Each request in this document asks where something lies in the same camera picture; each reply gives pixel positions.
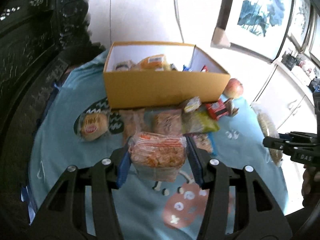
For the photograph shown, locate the yellow cardboard box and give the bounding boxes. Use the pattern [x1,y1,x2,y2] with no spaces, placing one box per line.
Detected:
[103,41,230,109]

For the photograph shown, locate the yellow bun snack packet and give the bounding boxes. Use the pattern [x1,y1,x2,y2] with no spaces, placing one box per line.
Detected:
[77,112,108,141]

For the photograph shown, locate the orange snack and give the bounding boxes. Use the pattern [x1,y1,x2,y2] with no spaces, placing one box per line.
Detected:
[114,60,136,71]

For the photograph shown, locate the blue orange snack packet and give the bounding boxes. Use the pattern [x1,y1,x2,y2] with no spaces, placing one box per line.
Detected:
[183,65,193,72]

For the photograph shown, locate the orange cracker packet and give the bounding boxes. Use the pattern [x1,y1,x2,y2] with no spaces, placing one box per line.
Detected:
[127,132,187,182]

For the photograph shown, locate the brown biscuit packet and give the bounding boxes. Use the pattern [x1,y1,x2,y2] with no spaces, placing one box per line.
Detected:
[152,109,182,135]

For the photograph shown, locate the green yellow snack packet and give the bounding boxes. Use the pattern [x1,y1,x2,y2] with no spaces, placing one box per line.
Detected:
[182,111,220,134]

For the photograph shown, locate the light blue tablecloth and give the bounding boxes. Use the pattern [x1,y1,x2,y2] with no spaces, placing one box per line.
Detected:
[29,52,288,239]

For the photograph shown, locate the person's right hand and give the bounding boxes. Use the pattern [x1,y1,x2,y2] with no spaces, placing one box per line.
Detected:
[302,165,320,198]

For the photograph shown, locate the dark carved wooden chair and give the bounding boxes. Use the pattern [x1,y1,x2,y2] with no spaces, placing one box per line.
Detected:
[1,0,102,233]

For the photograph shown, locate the red yellow apple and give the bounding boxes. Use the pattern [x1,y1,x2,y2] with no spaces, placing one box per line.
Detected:
[223,78,244,99]

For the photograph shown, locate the framed lotus painting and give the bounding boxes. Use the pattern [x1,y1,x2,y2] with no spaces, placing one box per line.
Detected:
[212,0,294,61]

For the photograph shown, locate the clear bag on table edge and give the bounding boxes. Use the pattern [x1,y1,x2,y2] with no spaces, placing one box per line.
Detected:
[251,102,283,167]

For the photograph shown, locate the white power cable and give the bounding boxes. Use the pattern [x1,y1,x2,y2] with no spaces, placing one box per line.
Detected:
[173,0,186,43]

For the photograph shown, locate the red chocolate wafer packet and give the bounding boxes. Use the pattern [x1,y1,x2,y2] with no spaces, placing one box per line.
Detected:
[205,98,239,121]

